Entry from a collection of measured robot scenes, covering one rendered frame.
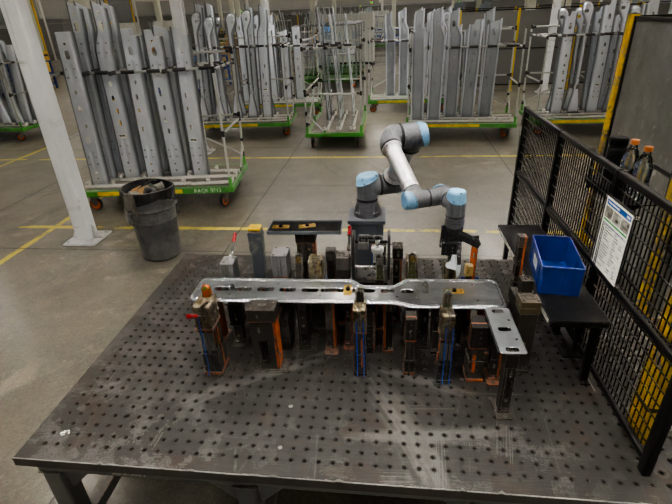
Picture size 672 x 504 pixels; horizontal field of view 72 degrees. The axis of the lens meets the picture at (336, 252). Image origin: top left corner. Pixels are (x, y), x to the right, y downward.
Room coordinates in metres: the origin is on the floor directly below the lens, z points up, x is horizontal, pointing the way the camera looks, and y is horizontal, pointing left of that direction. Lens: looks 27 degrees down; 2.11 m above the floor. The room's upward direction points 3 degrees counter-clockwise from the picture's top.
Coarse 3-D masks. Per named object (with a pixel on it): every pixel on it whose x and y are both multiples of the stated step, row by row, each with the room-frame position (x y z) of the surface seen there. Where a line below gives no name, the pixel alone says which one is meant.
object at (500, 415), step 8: (504, 360) 1.30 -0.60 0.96; (512, 360) 1.29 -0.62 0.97; (504, 368) 1.29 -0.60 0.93; (512, 368) 1.29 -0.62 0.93; (504, 376) 1.29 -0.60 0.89; (512, 376) 1.29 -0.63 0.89; (504, 384) 1.29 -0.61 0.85; (512, 384) 1.29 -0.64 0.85; (504, 392) 1.29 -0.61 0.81; (496, 400) 1.33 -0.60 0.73; (504, 400) 1.30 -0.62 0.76; (496, 408) 1.30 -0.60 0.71; (504, 408) 1.30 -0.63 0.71; (496, 416) 1.27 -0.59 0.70; (504, 416) 1.27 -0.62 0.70; (512, 416) 1.27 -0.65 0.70
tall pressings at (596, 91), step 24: (624, 0) 8.58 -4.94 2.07; (576, 24) 8.90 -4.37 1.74; (600, 24) 8.62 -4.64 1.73; (624, 24) 8.55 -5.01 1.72; (576, 48) 8.82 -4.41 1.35; (600, 48) 8.52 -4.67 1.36; (576, 72) 8.60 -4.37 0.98; (600, 72) 8.48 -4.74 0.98; (552, 96) 8.59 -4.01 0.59; (576, 96) 8.50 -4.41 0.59; (600, 96) 8.70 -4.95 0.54
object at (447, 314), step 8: (440, 312) 1.52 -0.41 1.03; (448, 312) 1.49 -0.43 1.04; (440, 320) 1.52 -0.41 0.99; (448, 320) 1.47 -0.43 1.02; (440, 328) 1.50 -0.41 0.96; (448, 328) 1.46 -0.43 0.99; (440, 336) 1.47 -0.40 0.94; (448, 336) 1.46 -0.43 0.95; (440, 344) 1.50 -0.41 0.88; (448, 344) 1.46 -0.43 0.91; (440, 352) 1.48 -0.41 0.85; (448, 352) 1.46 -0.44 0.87; (440, 360) 1.48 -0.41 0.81; (448, 360) 1.48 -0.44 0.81; (432, 368) 1.56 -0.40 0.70; (440, 368) 1.47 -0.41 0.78; (448, 368) 1.47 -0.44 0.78; (440, 376) 1.47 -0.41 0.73; (448, 376) 1.47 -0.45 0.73; (440, 384) 1.46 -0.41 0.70; (448, 384) 1.45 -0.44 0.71
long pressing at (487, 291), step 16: (256, 288) 1.81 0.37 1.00; (304, 288) 1.79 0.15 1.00; (320, 288) 1.78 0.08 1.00; (336, 288) 1.78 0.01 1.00; (352, 288) 1.77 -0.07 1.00; (368, 288) 1.76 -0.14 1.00; (384, 288) 1.76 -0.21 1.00; (400, 288) 1.75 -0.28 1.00; (416, 288) 1.74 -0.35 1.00; (432, 288) 1.74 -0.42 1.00; (464, 288) 1.73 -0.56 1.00; (480, 288) 1.72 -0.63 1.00; (496, 288) 1.72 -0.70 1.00; (368, 304) 1.65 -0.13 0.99; (384, 304) 1.65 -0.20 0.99; (400, 304) 1.63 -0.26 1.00; (416, 304) 1.62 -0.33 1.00; (432, 304) 1.61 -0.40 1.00; (464, 304) 1.60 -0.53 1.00; (480, 304) 1.60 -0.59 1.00; (496, 304) 1.59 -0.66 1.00
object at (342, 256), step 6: (336, 252) 1.98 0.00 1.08; (342, 252) 1.98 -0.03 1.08; (348, 252) 1.98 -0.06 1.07; (336, 258) 1.92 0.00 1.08; (342, 258) 1.91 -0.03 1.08; (348, 258) 1.91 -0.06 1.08; (336, 264) 1.92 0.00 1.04; (342, 264) 1.91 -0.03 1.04; (348, 264) 1.91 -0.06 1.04; (336, 270) 1.92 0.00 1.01; (342, 270) 1.92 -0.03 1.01; (348, 270) 1.91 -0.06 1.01; (336, 276) 1.92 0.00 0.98; (342, 276) 1.92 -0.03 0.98; (348, 276) 1.91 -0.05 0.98; (342, 306) 1.92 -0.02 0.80; (342, 312) 1.92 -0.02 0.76; (342, 318) 1.92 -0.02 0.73
